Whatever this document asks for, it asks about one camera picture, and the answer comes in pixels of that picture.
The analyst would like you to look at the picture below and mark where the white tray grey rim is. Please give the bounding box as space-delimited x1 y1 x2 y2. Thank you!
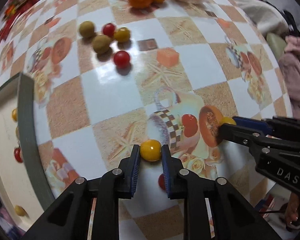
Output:
0 72 56 232

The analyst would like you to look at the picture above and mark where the sofa with grey striped cover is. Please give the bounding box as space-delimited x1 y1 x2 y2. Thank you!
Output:
230 0 292 36

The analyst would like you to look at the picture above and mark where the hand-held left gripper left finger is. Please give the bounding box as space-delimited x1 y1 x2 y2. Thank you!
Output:
22 144 142 240

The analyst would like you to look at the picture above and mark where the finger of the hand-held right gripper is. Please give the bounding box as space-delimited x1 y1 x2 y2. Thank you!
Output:
232 116 300 143
218 123 300 156

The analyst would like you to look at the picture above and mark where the red cherry tomato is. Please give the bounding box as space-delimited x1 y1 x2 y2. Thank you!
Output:
14 147 24 163
158 174 167 190
114 51 131 69
102 23 116 37

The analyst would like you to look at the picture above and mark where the pink fuzzy garment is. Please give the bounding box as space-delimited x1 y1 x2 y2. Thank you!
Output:
279 36 300 121

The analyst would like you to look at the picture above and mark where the person's right hand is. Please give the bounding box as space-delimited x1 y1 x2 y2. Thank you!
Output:
286 194 300 231

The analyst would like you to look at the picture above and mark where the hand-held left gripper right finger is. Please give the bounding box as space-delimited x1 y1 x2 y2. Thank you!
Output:
161 144 283 240

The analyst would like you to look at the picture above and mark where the green chair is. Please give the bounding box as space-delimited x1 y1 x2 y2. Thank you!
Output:
266 32 287 61

